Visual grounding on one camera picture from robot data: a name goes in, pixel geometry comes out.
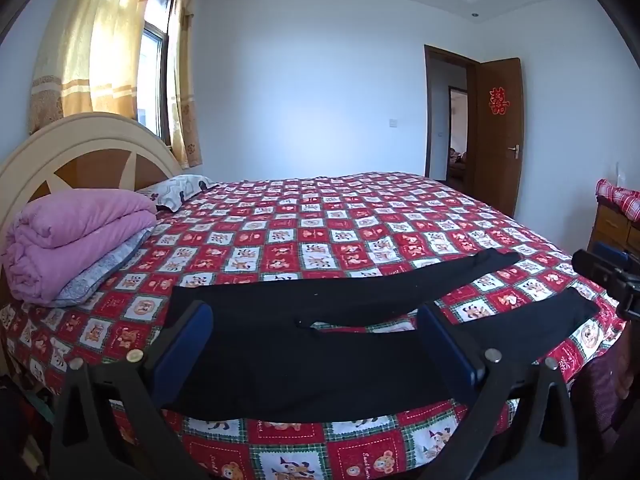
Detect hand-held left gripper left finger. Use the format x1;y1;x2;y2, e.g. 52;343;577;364
48;301;216;480

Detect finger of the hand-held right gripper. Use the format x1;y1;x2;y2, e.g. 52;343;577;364
572;242;631;287

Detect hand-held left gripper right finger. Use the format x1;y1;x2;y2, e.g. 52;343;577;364
416;304;581;480

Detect black pants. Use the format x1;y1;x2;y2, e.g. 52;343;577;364
160;249;599;421

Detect wooden dresser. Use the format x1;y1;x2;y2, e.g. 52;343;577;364
587;195;640;261

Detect red plaid cloth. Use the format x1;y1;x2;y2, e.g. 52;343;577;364
595;178;640;221

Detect dark maroon cloth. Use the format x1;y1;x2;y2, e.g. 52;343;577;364
570;332;640;461

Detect folded grey patterned blanket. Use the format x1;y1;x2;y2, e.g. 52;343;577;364
50;225;156;308

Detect brown wooden door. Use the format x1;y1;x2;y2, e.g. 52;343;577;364
472;57;524;219

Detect grey patterned pillow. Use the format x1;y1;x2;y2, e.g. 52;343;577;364
136;175;218;212

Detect folded pink quilt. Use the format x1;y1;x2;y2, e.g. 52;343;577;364
2;187;158;306

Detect red printed bedspread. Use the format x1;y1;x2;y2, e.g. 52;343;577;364
0;171;628;480

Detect red paper door decoration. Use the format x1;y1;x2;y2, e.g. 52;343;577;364
489;85;511;116

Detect cream wooden headboard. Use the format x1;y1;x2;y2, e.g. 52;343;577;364
0;111;183;261

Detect narrow yellow curtain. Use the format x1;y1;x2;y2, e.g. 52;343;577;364
167;0;203;169

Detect window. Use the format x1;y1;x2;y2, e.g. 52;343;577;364
136;0;176;143

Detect wide yellow curtain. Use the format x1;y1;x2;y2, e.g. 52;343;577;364
29;0;161;136

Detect brown door frame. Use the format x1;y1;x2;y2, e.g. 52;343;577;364
424;44;483;181

